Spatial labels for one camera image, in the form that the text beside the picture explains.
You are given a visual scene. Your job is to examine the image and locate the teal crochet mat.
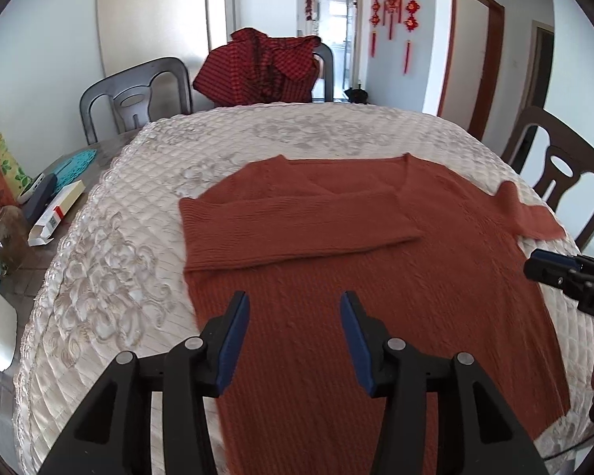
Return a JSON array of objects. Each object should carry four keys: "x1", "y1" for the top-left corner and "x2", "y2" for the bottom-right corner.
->
[{"x1": 52, "y1": 149, "x2": 97, "y2": 195}]

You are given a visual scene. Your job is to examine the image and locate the chair under red garment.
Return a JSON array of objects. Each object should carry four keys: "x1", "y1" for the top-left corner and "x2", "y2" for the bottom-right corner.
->
[{"x1": 313, "y1": 43, "x2": 335, "y2": 102}]

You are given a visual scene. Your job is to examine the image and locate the dark blue case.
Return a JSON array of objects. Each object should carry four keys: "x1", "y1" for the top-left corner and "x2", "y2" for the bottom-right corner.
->
[{"x1": 22, "y1": 173, "x2": 57, "y2": 227}]

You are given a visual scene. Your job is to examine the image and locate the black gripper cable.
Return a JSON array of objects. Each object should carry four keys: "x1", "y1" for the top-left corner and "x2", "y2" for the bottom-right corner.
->
[{"x1": 539, "y1": 421, "x2": 594, "y2": 461}]

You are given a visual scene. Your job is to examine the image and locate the dark brown wooden chair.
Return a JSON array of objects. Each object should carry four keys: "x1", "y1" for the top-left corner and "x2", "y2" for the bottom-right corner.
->
[{"x1": 501, "y1": 106, "x2": 594, "y2": 250}]

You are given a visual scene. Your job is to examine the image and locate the floral green paper bag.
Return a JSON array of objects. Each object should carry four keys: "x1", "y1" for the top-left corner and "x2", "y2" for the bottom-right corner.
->
[{"x1": 0, "y1": 133, "x2": 33, "y2": 198}]

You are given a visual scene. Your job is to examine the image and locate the grey plastic chair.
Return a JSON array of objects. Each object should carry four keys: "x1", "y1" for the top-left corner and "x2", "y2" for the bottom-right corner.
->
[{"x1": 79, "y1": 57, "x2": 193, "y2": 145}]

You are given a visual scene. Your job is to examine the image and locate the red checkered garment on chair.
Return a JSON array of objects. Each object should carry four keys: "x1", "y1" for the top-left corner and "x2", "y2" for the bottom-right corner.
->
[{"x1": 193, "y1": 28, "x2": 322, "y2": 107}]

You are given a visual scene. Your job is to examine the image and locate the white quilted table cover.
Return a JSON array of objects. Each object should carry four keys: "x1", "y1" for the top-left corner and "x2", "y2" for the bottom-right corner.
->
[{"x1": 11, "y1": 101, "x2": 594, "y2": 475}]

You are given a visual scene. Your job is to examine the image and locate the white red long box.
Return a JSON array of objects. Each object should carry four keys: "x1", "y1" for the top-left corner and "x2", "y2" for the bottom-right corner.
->
[{"x1": 27, "y1": 180, "x2": 86, "y2": 247}]

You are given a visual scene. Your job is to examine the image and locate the brown wooden door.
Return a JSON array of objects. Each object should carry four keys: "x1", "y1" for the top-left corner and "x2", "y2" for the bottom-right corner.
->
[{"x1": 438, "y1": 0, "x2": 504, "y2": 139}]

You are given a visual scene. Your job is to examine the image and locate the glass jar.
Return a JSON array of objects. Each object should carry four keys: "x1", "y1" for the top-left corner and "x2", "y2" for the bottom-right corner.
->
[{"x1": 0, "y1": 206, "x2": 30, "y2": 280}]

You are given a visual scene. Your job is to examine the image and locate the rust orange knit sweater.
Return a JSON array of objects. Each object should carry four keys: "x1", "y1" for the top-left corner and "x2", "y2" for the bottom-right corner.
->
[{"x1": 179, "y1": 154, "x2": 571, "y2": 474}]

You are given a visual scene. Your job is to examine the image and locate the red Chinese knot decorations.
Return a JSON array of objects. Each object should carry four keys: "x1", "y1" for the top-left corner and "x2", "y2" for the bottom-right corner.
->
[{"x1": 369, "y1": 0, "x2": 422, "y2": 75}]

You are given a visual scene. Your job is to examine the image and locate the beige refrigerator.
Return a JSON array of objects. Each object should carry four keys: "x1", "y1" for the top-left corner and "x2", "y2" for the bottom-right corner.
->
[{"x1": 96, "y1": 0, "x2": 239, "y2": 81}]

